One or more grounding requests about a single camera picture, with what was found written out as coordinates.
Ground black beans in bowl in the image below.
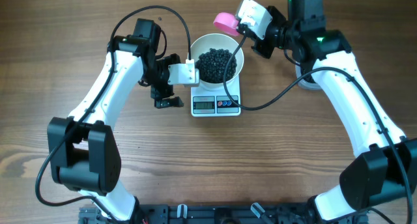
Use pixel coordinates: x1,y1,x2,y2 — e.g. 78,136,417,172
195,48,232,83

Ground clear plastic container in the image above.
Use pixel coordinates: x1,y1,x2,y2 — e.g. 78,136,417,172
295,65,321,91

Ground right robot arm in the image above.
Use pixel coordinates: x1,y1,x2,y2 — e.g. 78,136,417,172
235,0,416,223

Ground pink scoop with blue handle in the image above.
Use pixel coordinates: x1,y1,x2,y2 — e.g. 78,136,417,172
213,12,240,36

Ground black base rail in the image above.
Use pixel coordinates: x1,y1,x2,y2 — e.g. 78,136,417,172
78,201,369,224

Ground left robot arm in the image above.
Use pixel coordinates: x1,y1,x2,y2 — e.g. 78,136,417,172
41,19,184,223

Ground arm white wrist camera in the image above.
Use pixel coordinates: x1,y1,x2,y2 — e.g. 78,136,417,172
235,0,272,40
168,59,200,87

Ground left arm white wrist camera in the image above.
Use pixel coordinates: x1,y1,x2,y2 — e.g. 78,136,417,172
168,59,200,87

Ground right arm white wrist camera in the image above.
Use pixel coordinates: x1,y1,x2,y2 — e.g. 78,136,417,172
235,0,272,40

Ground white digital kitchen scale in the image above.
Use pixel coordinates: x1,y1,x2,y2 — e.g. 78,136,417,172
191,76,241,117

